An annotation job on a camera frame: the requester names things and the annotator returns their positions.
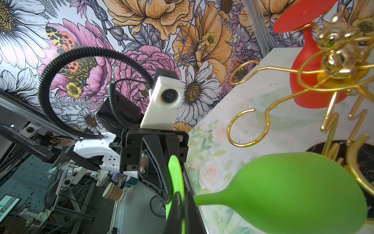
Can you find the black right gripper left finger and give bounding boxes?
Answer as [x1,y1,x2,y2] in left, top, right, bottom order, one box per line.
[163,192,185,234]

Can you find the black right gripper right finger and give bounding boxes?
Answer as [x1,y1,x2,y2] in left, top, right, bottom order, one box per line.
[185,191,206,234]

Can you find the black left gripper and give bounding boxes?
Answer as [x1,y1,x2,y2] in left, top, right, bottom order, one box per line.
[109,129,189,202]

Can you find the green wine glass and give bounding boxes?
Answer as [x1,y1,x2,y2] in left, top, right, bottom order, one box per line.
[168,152,367,234]

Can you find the red wine glass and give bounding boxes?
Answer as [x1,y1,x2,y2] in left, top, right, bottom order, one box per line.
[273,0,348,109]

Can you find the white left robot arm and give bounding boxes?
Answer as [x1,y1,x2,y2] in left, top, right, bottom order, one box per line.
[67,84,188,203]

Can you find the brown paper coffee cup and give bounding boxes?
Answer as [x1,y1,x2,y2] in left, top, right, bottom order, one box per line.
[102,183,125,201]

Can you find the computer monitor screen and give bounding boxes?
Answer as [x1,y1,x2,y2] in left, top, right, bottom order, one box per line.
[0,195,21,222]

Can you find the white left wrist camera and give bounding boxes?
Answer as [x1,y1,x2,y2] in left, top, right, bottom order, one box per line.
[140,68,185,130]

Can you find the black left corrugated cable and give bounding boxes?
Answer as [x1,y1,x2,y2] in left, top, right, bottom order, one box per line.
[37,46,155,139]

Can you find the silver aluminium corner post left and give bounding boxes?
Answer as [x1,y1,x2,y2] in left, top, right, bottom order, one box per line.
[243,0,274,58]

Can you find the gold wire wine glass rack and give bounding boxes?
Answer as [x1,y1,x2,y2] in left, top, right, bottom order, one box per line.
[227,12,374,196]

